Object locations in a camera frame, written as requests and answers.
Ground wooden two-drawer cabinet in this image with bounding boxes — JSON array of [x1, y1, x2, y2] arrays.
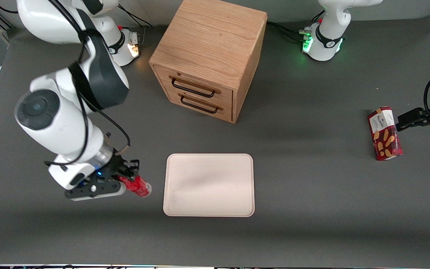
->
[[149, 0, 268, 124]]

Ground black handle of tall drawer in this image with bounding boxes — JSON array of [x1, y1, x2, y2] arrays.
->
[[169, 76, 221, 99]]

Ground black cable along right arm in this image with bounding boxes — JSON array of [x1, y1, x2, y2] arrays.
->
[[45, 0, 131, 167]]

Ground black cables at left base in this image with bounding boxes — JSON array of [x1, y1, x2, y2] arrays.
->
[[267, 10, 324, 44]]

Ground red can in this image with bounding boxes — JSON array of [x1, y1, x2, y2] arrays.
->
[[119, 176, 152, 198]]

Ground tall wooden drawer front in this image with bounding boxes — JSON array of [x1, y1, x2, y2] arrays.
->
[[153, 65, 234, 109]]

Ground black cable at right base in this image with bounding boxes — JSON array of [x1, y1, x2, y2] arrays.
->
[[117, 4, 153, 29]]

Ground black handle of short drawer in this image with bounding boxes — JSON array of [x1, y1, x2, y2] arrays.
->
[[178, 93, 224, 114]]

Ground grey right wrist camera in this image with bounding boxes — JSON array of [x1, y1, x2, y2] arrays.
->
[[65, 179, 127, 202]]

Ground cream rectangular tray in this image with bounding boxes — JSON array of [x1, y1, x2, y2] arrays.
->
[[163, 153, 256, 217]]

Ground red tartan shortbread box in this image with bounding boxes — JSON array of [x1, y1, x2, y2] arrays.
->
[[367, 106, 404, 161]]

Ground short wooden drawer front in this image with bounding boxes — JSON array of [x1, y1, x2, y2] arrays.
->
[[163, 88, 234, 123]]

